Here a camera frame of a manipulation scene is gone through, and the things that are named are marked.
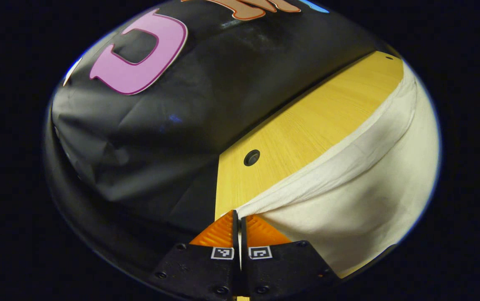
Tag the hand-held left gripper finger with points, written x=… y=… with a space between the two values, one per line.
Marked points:
x=244 y=238
x=235 y=234

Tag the white jeans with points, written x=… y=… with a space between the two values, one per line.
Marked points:
x=369 y=196

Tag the black backdrop cloth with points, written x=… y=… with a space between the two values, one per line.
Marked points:
x=223 y=83

